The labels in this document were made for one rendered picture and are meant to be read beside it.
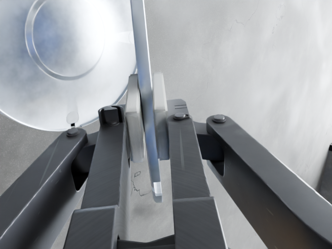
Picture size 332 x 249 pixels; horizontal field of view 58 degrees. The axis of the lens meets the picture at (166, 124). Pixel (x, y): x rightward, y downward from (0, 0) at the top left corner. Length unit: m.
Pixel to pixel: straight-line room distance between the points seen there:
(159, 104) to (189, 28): 0.99
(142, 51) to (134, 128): 0.05
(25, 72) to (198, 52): 0.84
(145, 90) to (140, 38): 0.03
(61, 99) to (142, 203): 0.77
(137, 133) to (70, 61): 0.34
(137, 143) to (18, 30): 0.32
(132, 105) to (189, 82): 1.03
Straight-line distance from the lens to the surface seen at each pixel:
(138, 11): 0.18
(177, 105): 0.17
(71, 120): 0.51
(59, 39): 0.47
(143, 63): 0.18
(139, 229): 1.26
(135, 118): 0.15
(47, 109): 0.48
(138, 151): 0.16
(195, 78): 1.21
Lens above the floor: 0.69
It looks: 38 degrees down
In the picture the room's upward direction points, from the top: 110 degrees clockwise
